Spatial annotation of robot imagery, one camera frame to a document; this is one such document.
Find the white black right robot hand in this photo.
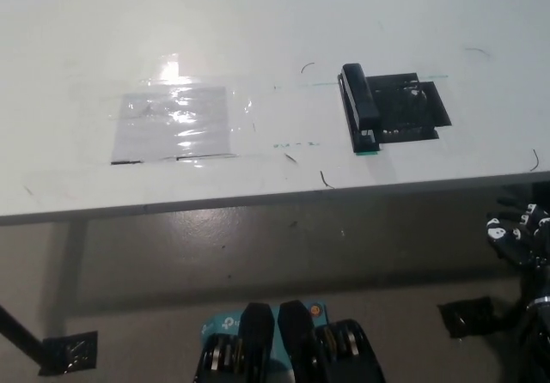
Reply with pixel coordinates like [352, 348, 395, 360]
[486, 203, 550, 268]

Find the black tape mark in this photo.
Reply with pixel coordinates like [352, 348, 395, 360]
[366, 72, 453, 145]

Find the black stapler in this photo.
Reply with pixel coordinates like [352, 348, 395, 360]
[337, 62, 382, 153]

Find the black floor tape patch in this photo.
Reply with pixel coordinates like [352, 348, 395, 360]
[38, 330, 99, 377]
[437, 296, 495, 339]

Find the clear plastic film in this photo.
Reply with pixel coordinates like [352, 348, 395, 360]
[68, 52, 276, 170]

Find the clear plastic taped sheet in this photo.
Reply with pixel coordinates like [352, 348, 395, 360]
[110, 85, 231, 165]

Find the grey table leg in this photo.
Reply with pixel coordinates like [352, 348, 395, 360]
[41, 219, 89, 341]

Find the black slanted bar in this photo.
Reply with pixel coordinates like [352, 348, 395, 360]
[0, 304, 49, 367]

